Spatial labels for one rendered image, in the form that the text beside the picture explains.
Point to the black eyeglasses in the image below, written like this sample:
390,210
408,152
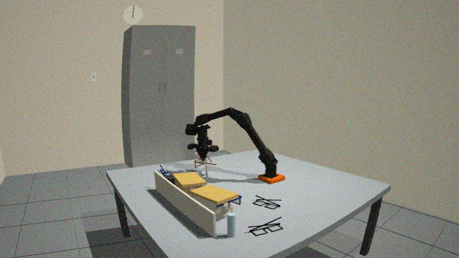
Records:
261,231

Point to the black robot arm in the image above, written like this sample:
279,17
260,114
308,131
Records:
243,119

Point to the beige flat panel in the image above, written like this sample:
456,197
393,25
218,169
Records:
201,215

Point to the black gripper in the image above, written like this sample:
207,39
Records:
202,147

